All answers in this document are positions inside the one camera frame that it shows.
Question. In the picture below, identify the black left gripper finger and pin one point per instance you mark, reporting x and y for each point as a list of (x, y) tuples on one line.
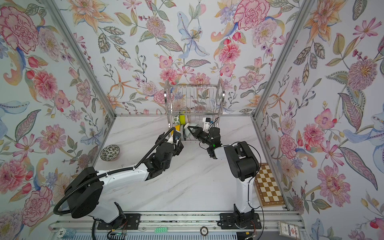
[(176, 136), (162, 139)]

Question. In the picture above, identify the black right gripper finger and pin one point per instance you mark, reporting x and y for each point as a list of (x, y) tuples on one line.
[(195, 136), (196, 130)]

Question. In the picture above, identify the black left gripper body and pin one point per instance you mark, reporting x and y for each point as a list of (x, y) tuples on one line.
[(174, 153)]

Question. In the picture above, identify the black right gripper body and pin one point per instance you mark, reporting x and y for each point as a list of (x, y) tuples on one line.
[(206, 139)]

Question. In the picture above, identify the dark blue floral bowl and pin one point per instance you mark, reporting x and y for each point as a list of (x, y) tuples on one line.
[(182, 131)]

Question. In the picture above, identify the lime green plastic bowl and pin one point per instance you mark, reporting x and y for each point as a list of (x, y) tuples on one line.
[(183, 119)]

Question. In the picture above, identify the silver wire dish rack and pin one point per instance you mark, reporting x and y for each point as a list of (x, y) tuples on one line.
[(196, 100)]

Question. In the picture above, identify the black white patterned bowl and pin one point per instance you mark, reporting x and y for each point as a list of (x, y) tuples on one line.
[(110, 153)]

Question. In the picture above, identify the pale green celadon bowl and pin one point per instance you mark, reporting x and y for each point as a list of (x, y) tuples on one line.
[(187, 134)]

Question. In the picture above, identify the green leaf pattern bowl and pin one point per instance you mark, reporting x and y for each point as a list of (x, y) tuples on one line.
[(176, 120)]

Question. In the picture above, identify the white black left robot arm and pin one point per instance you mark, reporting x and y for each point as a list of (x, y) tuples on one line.
[(88, 193)]

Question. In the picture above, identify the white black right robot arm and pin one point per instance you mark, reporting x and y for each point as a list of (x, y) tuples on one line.
[(243, 165)]

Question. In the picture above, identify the green connector block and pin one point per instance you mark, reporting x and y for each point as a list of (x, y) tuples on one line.
[(161, 230)]

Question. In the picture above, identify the wooden checkerboard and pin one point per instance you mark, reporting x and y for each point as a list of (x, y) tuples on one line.
[(267, 189)]

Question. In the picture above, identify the printed label card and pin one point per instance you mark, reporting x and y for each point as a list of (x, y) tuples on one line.
[(289, 230)]

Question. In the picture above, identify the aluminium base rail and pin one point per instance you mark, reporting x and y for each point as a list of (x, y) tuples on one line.
[(193, 221)]

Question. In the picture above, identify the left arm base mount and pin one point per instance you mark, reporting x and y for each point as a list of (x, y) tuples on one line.
[(128, 222)]

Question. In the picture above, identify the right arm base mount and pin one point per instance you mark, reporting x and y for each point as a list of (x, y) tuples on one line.
[(227, 222)]

